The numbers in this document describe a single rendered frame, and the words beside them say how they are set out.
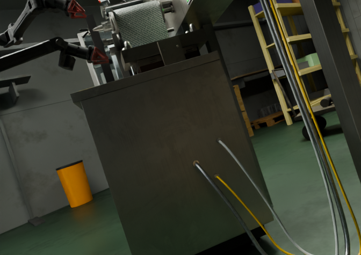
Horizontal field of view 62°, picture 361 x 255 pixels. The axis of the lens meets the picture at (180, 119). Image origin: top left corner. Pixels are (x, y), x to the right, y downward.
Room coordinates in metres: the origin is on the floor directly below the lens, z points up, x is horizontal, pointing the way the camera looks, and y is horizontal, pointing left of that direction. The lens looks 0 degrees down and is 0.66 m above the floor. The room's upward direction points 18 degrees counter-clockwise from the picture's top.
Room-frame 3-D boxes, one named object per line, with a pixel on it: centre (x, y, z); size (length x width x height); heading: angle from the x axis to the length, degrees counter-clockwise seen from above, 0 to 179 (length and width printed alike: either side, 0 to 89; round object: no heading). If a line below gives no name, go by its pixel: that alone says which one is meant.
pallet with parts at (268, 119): (6.39, -1.88, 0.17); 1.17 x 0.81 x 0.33; 125
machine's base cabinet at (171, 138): (2.53, 0.30, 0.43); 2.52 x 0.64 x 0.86; 11
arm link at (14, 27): (1.67, 0.64, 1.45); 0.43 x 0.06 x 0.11; 46
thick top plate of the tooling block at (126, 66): (1.45, -0.03, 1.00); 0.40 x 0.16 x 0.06; 101
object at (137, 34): (1.56, 0.03, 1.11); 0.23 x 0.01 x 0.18; 101
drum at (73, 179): (4.18, 1.65, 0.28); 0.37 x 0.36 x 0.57; 125
